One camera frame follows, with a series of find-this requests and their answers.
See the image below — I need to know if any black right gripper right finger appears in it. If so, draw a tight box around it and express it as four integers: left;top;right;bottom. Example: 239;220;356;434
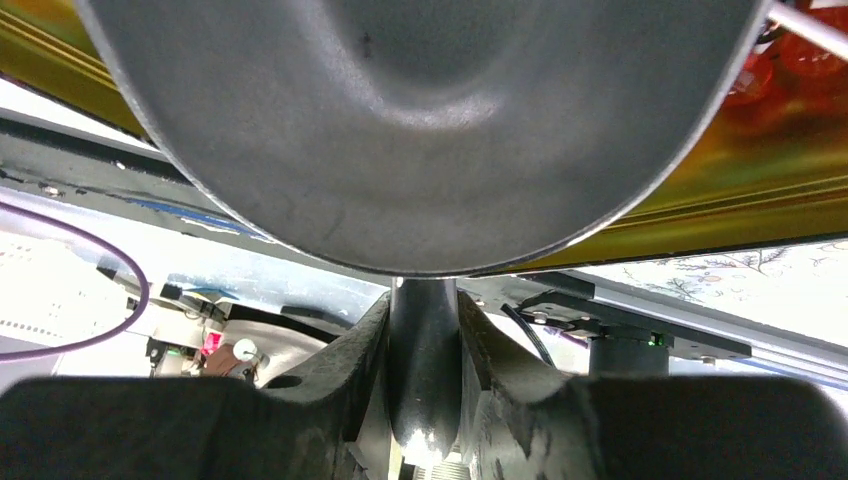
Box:
458;293;597;479

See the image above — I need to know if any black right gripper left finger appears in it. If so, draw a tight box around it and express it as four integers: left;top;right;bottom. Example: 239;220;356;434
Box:
259;294;391;479

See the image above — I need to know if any metal scoop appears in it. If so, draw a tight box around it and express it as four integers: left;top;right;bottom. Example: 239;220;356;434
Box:
76;1;768;462

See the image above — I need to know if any floral tablecloth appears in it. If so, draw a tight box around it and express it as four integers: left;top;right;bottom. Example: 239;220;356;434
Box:
579;239;847;346

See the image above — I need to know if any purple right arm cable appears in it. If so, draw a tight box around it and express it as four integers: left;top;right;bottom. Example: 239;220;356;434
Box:
0;200;151;364

